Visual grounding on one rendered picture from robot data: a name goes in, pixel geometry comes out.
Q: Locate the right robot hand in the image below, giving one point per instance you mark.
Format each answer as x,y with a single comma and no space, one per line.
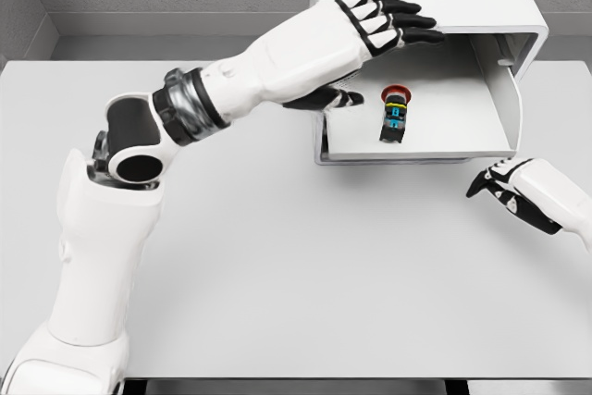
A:
527,182

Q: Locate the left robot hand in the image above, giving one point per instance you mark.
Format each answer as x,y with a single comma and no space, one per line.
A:
319,39

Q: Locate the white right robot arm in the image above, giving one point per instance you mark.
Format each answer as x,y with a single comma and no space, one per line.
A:
582,214

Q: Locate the black red-button load switch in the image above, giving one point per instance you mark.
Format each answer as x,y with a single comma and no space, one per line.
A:
393,123

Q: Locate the white cabinet drawer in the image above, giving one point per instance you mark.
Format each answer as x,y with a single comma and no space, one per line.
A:
444,103

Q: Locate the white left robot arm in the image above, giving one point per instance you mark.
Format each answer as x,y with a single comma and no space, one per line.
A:
102,238

